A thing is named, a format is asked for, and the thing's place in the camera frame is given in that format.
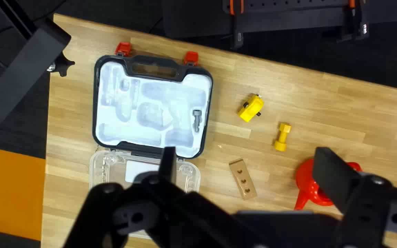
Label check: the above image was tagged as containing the black equipment cart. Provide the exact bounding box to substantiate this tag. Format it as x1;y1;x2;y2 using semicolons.
0;0;76;132

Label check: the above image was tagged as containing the yellow toy bolt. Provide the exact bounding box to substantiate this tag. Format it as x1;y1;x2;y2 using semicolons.
273;123;291;152

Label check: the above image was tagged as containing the yellow toy tape measure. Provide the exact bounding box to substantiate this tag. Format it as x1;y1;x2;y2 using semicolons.
237;94;265;123

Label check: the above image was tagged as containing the grey toy piece in case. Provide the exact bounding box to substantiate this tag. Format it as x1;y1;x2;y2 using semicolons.
193;109;202;132

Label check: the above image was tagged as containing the black toy tool case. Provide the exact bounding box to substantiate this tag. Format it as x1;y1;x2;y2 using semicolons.
90;55;214;191

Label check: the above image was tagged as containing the red toy watering can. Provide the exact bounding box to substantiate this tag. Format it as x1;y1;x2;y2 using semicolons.
294;156;363;211

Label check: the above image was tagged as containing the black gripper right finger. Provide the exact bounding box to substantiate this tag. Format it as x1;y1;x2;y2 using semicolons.
312;147;397;248

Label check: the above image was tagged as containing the wooden plank with holes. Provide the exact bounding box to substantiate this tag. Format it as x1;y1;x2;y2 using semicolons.
229;158;257;200

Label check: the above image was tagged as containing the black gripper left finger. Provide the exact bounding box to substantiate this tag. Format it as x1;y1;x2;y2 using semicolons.
64;147;236;248

